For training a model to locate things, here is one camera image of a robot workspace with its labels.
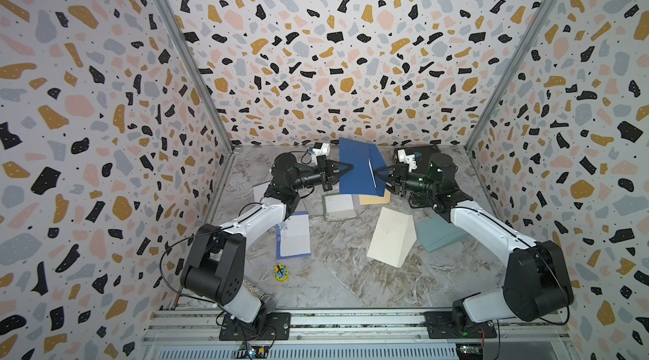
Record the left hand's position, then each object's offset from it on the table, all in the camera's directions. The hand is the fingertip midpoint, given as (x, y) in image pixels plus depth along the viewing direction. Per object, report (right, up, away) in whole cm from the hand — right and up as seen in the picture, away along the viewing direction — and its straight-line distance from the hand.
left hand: (354, 170), depth 71 cm
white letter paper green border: (-5, -15, +30) cm, 34 cm away
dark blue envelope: (+4, +3, +6) cm, 8 cm away
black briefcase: (+21, +5, +7) cm, 23 cm away
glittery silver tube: (-25, -39, +4) cm, 46 cm away
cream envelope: (+15, -25, +22) cm, 37 cm away
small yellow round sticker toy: (-24, -34, +13) cm, 43 cm away
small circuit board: (-30, -50, 0) cm, 58 cm away
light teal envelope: (+31, -23, +21) cm, 44 cm away
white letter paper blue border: (-21, -24, +22) cm, 39 cm away
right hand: (+7, -2, +5) cm, 9 cm away
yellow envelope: (+9, -12, +33) cm, 36 cm away
